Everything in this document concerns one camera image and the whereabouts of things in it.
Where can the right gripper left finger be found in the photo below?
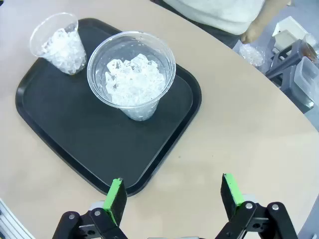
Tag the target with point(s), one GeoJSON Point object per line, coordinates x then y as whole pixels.
{"type": "Point", "coordinates": [117, 199]}

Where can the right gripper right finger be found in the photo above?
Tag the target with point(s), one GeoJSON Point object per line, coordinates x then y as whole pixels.
{"type": "Point", "coordinates": [231, 196]}

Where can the clear cup with ice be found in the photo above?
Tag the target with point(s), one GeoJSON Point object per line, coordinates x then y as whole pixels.
{"type": "Point", "coordinates": [132, 82]}
{"type": "Point", "coordinates": [62, 49]}

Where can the person's left forearm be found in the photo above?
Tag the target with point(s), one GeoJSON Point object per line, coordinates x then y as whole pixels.
{"type": "Point", "coordinates": [258, 21]}

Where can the plastic cup of tea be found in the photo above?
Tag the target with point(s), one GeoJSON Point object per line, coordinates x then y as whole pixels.
{"type": "Point", "coordinates": [310, 48]}

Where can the person's left hand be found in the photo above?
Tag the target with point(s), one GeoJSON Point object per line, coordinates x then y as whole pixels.
{"type": "Point", "coordinates": [249, 35]}

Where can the black plastic tray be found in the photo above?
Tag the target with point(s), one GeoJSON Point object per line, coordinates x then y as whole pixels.
{"type": "Point", "coordinates": [99, 139]}

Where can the dark grey plastic stool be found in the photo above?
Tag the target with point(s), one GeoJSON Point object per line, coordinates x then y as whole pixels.
{"type": "Point", "coordinates": [284, 67]}

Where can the clear plastic container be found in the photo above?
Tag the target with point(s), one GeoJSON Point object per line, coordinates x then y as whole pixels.
{"type": "Point", "coordinates": [307, 77]}

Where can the clear bag of ice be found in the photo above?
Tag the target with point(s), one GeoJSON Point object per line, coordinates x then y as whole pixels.
{"type": "Point", "coordinates": [251, 54]}

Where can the white box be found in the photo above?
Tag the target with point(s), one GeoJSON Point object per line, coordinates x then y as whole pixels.
{"type": "Point", "coordinates": [286, 35]}

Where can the person in grey sweatshirt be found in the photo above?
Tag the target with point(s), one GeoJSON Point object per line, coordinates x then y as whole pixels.
{"type": "Point", "coordinates": [211, 12]}

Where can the aluminium frame rail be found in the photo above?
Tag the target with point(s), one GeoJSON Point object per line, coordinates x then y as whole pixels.
{"type": "Point", "coordinates": [12, 221]}

